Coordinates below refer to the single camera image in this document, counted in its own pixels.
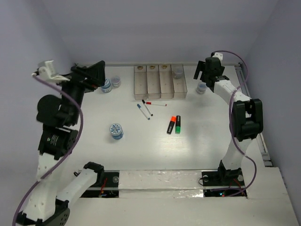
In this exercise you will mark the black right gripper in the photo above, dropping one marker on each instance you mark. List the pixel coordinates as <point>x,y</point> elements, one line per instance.
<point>201,66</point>

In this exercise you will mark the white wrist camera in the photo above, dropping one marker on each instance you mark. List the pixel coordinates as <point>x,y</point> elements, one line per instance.
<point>46,72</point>
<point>217,55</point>

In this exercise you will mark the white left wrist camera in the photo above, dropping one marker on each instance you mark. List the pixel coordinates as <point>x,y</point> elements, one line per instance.
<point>46,72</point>

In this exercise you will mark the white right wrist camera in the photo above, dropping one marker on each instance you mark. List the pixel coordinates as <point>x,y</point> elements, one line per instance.
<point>217,55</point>

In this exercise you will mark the blue cleaning gel jar front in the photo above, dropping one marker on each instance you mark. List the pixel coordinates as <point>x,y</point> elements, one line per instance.
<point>116,131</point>

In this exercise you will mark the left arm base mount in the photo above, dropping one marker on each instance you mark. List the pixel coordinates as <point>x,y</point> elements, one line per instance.
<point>108,188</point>

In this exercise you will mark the green highlighter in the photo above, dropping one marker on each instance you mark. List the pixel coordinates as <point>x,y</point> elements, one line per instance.
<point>178,124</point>

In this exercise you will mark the blue cleaning gel jar back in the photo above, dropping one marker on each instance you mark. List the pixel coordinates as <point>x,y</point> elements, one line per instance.
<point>106,88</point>

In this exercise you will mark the white foam front board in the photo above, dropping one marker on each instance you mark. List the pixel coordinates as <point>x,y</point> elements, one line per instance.
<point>175,198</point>

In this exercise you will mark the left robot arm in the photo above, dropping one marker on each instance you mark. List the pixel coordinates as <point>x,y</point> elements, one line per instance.
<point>45,204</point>

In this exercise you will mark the red capped white marker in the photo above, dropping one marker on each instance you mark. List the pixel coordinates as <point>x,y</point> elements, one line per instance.
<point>156,104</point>

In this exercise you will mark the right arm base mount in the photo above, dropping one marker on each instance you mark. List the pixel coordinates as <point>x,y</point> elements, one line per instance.
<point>215,184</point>

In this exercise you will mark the orange highlighter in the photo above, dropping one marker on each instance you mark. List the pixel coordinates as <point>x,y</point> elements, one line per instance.
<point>171,125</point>

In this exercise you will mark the blue cleaning gel jar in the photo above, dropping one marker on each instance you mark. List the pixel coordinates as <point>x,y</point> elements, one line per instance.
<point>106,88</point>
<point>116,131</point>

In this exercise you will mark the blue capped white marker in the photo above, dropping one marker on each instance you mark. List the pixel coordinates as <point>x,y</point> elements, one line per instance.
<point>143,112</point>

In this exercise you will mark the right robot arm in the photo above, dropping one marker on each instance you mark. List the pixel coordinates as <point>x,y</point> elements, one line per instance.
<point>245,118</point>

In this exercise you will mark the black capped white marker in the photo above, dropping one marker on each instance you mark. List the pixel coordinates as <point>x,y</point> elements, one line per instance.
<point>144,102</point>

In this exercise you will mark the clear four-compartment organizer tray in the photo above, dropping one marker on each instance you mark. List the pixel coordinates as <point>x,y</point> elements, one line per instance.
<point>154,82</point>

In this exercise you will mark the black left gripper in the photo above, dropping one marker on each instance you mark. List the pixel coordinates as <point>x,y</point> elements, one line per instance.
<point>96,74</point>

